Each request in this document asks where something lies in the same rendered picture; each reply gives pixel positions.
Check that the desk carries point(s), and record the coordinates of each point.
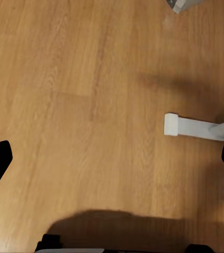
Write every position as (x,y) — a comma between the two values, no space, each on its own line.
(174,125)

